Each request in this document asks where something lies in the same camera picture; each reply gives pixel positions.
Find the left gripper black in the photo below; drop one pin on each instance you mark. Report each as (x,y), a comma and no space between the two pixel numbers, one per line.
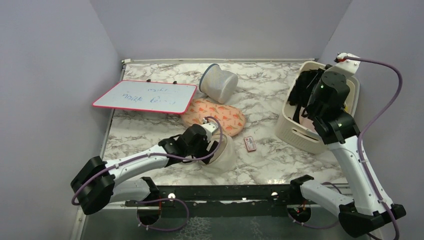
(205,152)

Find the cream plastic laundry basket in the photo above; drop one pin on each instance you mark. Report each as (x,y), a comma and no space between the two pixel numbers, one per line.
(298,132)

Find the orange tulip print laundry bag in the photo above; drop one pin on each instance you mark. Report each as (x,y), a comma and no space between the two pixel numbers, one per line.
(231,119)

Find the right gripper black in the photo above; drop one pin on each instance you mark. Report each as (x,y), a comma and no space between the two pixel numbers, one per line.
(322,70)

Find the small red white card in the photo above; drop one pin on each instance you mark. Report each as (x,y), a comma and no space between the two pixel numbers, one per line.
(249,144)

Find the black bra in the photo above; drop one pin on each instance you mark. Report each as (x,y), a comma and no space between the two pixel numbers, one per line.
(299,91)

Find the pink garment in basket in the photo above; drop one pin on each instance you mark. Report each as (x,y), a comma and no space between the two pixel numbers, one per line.
(306,122)

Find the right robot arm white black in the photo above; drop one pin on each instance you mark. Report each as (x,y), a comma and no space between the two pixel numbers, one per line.
(369,208)

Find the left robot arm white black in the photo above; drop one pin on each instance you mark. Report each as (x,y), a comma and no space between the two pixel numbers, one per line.
(94,184)

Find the white cylindrical mesh laundry bag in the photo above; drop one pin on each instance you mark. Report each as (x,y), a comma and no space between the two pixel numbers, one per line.
(218,84)

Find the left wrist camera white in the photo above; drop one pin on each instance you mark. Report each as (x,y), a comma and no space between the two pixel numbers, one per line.
(211,128)

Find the black mounting rail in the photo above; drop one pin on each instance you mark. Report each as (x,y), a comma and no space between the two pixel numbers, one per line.
(215,201)

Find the pink framed whiteboard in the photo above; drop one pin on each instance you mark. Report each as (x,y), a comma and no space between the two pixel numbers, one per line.
(148,96)

